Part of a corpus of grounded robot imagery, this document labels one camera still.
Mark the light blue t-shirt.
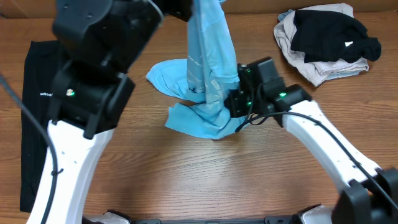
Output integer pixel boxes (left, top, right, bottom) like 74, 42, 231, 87
146, 0, 244, 139

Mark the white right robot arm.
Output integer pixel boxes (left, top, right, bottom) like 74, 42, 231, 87
224, 57, 397, 224

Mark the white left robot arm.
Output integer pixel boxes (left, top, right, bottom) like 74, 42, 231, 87
28, 0, 192, 223

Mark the beige folded garment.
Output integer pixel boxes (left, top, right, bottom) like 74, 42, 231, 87
274, 3, 369, 86

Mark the grey-blue garment under pile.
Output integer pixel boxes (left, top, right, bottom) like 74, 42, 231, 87
277, 9, 294, 22

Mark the black crumpled garment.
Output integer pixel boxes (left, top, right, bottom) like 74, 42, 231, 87
291, 10, 382, 63

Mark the black folded garment with logo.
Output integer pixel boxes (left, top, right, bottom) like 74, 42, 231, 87
20, 40, 60, 213

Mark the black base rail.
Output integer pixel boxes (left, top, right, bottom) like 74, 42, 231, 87
132, 215, 295, 224

